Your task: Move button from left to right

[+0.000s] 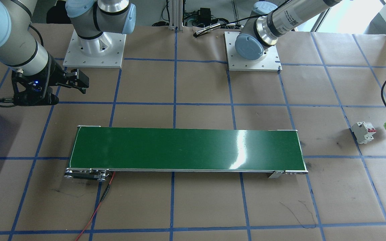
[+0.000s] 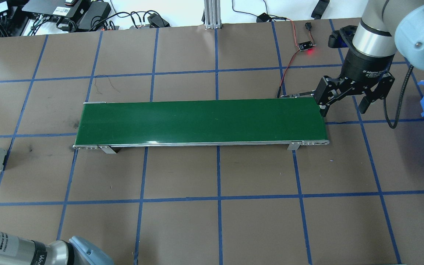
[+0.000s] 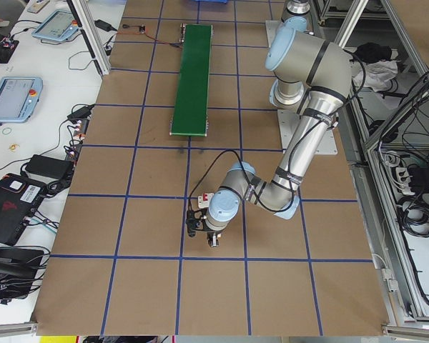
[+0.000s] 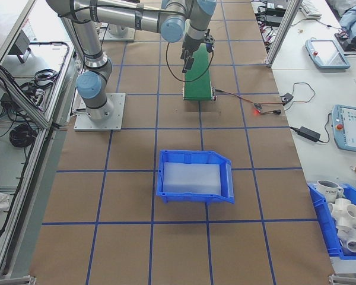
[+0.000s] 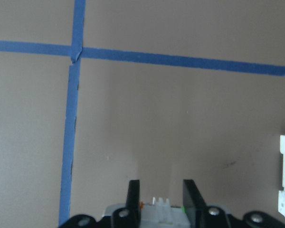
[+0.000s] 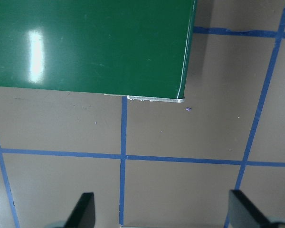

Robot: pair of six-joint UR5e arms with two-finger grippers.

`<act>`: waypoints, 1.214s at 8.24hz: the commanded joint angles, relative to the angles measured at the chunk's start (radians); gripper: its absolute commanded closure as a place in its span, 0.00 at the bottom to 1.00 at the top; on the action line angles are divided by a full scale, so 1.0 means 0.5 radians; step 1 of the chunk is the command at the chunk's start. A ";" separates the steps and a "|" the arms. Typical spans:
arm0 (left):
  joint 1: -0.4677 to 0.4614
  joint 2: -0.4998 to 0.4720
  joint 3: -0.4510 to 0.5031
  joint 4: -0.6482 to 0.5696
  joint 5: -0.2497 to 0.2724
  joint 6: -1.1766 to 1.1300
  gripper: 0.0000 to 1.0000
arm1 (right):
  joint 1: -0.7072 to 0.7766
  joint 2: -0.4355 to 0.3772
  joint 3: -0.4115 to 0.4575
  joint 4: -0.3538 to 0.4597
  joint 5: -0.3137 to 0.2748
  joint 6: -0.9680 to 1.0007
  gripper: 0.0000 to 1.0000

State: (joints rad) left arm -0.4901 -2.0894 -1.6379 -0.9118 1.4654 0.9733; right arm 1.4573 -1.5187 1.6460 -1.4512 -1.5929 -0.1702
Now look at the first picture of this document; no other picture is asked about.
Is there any white circuit breaker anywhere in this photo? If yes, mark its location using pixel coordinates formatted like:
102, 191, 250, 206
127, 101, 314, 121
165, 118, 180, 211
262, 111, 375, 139
351, 122, 377, 145

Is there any green belt conveyor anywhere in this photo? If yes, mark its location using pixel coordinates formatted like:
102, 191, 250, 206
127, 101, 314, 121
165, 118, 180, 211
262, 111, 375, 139
64, 126, 309, 183

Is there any silver cylindrical tool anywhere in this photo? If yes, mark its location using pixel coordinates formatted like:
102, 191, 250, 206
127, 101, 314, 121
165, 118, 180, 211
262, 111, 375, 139
194, 22, 221, 37

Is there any black power adapter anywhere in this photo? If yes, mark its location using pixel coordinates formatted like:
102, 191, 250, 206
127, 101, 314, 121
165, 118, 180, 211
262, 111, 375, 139
196, 8, 213, 24

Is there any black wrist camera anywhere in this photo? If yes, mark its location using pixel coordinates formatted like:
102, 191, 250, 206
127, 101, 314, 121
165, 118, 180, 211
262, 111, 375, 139
11, 72, 60, 106

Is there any white square base plate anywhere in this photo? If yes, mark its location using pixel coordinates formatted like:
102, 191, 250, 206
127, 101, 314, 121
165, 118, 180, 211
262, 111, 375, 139
224, 31, 282, 72
63, 29, 127, 68

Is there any metal bar frame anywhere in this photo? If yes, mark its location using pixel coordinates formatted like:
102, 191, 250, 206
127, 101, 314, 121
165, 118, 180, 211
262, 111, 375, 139
166, 0, 184, 31

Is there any red wire with black connector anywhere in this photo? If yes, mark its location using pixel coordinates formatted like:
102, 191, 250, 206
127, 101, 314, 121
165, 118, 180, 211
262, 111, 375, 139
75, 171, 116, 241

